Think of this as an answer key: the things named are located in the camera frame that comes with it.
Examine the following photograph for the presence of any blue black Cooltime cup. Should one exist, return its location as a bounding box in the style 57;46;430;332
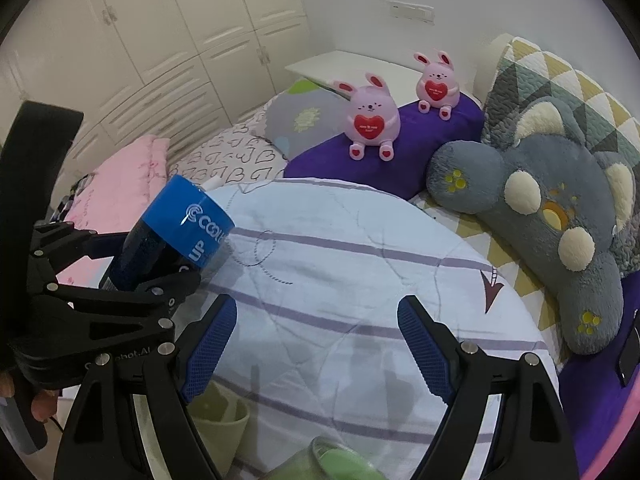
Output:
100;174;234;292

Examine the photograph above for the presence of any light green ceramic cup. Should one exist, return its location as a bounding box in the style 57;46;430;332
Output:
188;382;250;478

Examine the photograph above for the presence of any clear pink green cup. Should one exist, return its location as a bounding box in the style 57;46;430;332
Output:
262;437;386;480

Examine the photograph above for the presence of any person's hand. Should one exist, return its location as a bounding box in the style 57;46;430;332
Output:
0;370;60;422

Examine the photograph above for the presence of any pink folded blanket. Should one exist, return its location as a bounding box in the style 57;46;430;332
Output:
55;134;172;288

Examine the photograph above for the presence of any heart pattern bed sheet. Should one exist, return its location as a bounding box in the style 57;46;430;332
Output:
168;98;288;184

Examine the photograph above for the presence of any cream white wardrobe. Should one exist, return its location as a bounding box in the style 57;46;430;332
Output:
1;0;311;186

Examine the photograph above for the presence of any white striped round quilt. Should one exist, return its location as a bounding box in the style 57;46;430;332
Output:
175;179;555;479

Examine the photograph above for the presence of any grey plush paw cushion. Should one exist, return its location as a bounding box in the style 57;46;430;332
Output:
426;98;636;354

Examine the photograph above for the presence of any grey flower pillow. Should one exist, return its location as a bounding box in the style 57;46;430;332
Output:
254;78;349;160

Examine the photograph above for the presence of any purple pillow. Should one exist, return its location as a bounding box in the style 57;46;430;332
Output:
283;94;485;200

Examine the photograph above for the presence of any near pink bunny toy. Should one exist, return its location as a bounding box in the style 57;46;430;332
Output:
333;73;401;162

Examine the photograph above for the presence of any pink bunny toy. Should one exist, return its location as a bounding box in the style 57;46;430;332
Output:
413;51;461;122
333;73;401;162

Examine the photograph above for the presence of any far pink bunny toy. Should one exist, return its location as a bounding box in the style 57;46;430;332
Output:
413;51;461;122

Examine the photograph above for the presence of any triangle pattern quilted cushion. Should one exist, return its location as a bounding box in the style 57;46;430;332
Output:
482;35;639;167

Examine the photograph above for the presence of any white bedside table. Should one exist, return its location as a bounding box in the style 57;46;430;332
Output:
284;49;476;109

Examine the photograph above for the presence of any white wall socket strip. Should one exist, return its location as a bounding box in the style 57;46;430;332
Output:
387;0;435;25

